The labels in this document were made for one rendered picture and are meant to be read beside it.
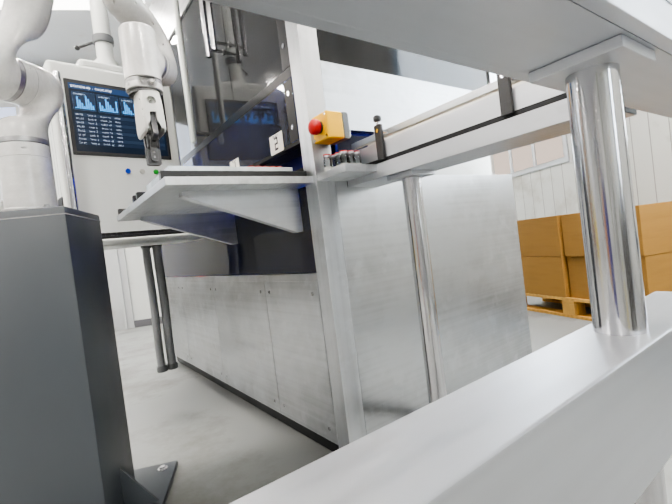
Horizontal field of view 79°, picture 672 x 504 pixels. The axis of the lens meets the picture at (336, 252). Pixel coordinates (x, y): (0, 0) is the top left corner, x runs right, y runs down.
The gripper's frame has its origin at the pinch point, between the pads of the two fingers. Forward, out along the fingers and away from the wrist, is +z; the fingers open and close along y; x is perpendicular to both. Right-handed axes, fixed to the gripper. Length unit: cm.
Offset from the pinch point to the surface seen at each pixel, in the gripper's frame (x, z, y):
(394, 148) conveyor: -50, 4, -33
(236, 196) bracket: -19.3, 10.6, -2.2
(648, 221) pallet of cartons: -239, 35, -29
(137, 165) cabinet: -15, -19, 90
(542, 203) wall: -380, 12, 97
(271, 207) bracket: -29.4, 14.1, -2.2
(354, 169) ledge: -42.0, 8.2, -25.7
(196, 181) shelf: -6.2, 8.1, -10.7
